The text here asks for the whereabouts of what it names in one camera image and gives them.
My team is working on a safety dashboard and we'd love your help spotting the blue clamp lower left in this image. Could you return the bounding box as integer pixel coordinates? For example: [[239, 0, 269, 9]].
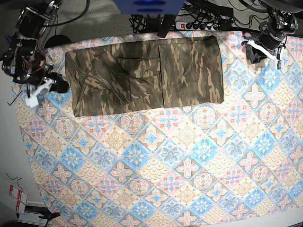
[[38, 212, 60, 221]]

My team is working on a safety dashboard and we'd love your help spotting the blue clamp upper left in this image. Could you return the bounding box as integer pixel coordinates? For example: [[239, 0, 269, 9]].
[[5, 35, 12, 45]]

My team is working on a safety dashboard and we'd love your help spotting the patterned tile tablecloth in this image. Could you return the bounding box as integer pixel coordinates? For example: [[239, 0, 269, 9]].
[[12, 32, 303, 227]]

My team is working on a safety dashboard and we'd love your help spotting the camouflage T-shirt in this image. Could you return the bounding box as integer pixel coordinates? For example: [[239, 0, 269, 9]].
[[65, 36, 224, 117]]

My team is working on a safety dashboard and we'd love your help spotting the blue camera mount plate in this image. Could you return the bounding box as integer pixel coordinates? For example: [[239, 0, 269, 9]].
[[114, 0, 185, 15]]

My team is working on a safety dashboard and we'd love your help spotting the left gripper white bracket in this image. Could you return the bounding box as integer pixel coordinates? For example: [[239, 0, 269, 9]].
[[241, 35, 286, 70]]

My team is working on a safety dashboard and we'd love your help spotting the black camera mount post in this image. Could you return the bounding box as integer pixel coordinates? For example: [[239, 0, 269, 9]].
[[157, 14, 176, 38]]

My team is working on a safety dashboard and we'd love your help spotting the blue clamp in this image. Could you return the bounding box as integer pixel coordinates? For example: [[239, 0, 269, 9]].
[[5, 35, 12, 45], [38, 212, 60, 221]]

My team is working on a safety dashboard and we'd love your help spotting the white power strip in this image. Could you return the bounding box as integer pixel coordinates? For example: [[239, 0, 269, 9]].
[[175, 22, 220, 31]]

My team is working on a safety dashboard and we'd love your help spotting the red white label tag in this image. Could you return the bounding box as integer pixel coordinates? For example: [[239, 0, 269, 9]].
[[9, 185, 27, 214]]

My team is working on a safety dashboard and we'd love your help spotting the black hex key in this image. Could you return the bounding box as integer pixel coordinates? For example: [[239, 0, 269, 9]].
[[7, 90, 23, 106]]

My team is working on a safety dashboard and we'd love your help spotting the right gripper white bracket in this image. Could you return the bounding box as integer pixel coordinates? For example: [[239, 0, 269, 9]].
[[25, 72, 57, 107]]

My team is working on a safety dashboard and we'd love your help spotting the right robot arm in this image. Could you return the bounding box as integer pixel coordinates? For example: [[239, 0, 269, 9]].
[[0, 0, 69, 108]]

